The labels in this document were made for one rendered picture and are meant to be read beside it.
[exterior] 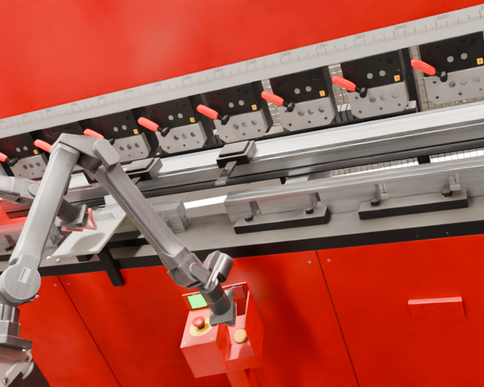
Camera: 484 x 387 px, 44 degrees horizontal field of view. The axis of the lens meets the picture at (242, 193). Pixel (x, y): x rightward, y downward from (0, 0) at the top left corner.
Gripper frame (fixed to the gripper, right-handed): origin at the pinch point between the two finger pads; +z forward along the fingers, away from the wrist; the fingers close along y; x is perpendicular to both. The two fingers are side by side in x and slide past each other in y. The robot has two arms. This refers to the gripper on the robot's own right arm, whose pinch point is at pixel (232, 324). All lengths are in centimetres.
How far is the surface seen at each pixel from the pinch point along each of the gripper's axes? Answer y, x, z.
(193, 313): 8.2, 13.3, 2.4
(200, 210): 194, 74, 134
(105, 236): 32, 38, -14
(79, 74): 59, 30, -56
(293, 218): 30.9, -20.6, -4.4
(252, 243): 25.9, -6.9, -2.7
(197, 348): -5.6, 10.3, 0.3
